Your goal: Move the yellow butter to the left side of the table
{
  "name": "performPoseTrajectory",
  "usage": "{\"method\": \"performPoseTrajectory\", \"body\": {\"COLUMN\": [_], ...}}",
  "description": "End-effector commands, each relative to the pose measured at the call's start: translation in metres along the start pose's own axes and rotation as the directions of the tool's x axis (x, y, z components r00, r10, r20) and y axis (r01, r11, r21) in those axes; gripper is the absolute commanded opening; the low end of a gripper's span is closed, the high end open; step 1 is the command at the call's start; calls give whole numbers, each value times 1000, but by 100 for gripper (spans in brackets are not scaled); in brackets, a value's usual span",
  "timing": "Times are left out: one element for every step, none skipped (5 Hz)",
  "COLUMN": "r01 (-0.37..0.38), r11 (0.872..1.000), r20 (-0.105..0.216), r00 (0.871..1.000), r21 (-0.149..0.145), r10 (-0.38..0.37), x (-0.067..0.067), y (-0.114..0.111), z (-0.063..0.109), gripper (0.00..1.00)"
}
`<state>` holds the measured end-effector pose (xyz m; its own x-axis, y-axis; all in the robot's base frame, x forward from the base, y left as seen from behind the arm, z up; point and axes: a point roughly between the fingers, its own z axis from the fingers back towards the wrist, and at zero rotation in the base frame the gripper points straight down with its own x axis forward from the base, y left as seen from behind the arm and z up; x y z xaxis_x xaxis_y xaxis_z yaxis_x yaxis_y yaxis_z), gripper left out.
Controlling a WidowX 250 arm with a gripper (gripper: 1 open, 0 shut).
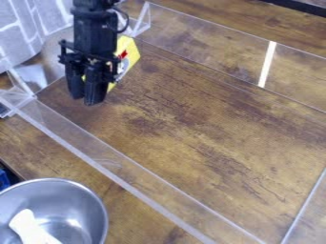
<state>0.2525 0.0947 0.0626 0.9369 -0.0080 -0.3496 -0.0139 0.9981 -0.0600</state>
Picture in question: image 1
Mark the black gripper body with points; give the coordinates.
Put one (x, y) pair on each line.
(94, 24)

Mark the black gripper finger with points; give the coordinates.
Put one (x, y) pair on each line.
(94, 86)
(73, 72)

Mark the yellow butter box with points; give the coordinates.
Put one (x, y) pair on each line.
(127, 55)

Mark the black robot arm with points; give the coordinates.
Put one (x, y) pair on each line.
(90, 4)

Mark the grey brick pattern cloth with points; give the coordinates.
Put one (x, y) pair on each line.
(26, 22)

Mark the blue object at edge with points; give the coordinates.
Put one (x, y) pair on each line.
(4, 180)

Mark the steel bowl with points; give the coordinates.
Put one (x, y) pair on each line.
(66, 208)

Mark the clear acrylic enclosure wall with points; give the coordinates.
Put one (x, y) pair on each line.
(204, 151)

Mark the white handle in bowl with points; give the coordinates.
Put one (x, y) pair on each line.
(26, 228)

